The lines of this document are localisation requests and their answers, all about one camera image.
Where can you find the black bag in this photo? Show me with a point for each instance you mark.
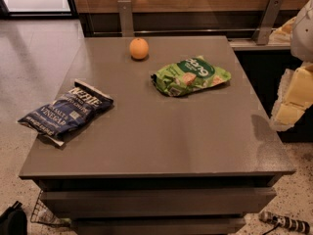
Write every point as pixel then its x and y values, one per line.
pixel 13 220

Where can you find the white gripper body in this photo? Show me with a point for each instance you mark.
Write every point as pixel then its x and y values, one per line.
pixel 303 33

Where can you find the right metal bracket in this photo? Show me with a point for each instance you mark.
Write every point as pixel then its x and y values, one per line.
pixel 263 31

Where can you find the blue chip bag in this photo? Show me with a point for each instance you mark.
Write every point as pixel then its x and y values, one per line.
pixel 72 110

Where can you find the wire basket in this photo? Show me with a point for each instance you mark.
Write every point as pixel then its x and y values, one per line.
pixel 42 215

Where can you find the green snack bag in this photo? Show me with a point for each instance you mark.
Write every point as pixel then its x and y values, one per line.
pixel 188 76

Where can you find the grey drawer cabinet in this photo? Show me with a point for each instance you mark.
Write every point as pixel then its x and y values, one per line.
pixel 157 165

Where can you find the orange fruit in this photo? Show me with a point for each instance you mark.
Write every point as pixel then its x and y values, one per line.
pixel 139 48

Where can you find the left metal bracket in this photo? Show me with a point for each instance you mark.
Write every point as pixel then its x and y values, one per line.
pixel 126 17

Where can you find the metal bracket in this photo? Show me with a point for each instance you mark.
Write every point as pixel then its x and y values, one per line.
pixel 126 17
pixel 263 31

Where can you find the dark window frame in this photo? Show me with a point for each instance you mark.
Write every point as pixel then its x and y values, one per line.
pixel 37 9

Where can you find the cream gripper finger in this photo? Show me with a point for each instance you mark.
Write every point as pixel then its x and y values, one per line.
pixel 295 96
pixel 283 33

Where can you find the black white striped handle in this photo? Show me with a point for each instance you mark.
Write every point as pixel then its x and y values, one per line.
pixel 290 224

